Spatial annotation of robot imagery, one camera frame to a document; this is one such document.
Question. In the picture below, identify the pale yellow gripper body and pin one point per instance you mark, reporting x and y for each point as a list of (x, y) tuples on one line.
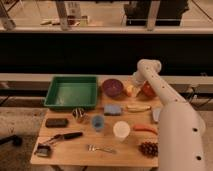
[(136, 90)]

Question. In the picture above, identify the yellow red apple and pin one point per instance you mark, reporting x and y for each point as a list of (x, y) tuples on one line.
[(129, 90)]

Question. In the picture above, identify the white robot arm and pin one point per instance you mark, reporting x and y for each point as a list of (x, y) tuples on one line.
[(180, 127)]

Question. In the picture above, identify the white plastic cup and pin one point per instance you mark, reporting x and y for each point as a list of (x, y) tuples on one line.
[(121, 130)]

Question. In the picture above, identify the blue plastic cup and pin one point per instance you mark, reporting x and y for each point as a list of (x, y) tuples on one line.
[(97, 122)]

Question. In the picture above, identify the red bowl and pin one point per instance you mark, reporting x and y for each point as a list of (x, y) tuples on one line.
[(147, 90)]

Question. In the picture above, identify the yellow banana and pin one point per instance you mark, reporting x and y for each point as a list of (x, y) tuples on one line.
[(138, 108)]

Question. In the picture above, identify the purple bowl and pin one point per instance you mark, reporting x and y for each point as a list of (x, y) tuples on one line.
[(112, 87)]

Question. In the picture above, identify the blue sponge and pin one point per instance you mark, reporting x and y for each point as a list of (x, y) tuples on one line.
[(112, 110)]

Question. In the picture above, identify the bunch of dark grapes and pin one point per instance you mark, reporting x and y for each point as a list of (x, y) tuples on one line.
[(149, 149)]

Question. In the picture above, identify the striped ball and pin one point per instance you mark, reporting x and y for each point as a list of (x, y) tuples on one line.
[(78, 113)]

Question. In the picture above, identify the green plastic tray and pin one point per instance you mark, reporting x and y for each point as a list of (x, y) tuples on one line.
[(69, 92)]

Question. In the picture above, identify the silver fork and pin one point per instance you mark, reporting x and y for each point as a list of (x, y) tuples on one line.
[(95, 148)]

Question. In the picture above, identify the black rectangular case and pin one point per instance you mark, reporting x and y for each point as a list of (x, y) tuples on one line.
[(56, 122)]

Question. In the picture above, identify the black object on floor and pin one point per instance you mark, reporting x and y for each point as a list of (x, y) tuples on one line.
[(14, 139)]

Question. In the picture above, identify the black handled knife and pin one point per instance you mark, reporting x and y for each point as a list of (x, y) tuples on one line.
[(66, 136)]

